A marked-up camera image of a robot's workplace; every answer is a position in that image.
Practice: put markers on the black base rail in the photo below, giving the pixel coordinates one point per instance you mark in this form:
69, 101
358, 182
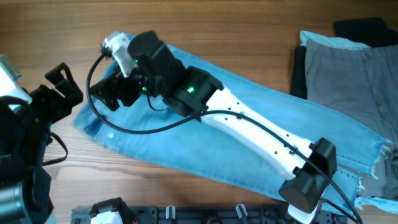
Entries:
115, 210

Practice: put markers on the light blue shirt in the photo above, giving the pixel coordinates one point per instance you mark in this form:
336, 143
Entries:
334, 42

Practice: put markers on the grey trousers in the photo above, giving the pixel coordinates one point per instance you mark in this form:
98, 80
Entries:
362, 84

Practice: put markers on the dark garment at back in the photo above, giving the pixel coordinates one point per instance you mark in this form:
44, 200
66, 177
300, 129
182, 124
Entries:
373, 31

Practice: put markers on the black garment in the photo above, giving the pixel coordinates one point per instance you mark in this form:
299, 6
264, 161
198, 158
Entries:
298, 86

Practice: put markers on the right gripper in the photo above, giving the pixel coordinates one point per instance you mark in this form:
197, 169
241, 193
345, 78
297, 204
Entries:
115, 91

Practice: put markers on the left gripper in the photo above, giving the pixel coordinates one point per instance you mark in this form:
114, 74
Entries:
68, 86

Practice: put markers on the light blue jeans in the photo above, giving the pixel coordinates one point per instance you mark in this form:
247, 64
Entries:
154, 136

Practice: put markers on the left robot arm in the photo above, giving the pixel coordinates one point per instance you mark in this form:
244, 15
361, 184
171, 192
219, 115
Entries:
26, 118

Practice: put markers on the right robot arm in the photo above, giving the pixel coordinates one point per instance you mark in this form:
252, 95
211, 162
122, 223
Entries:
146, 66

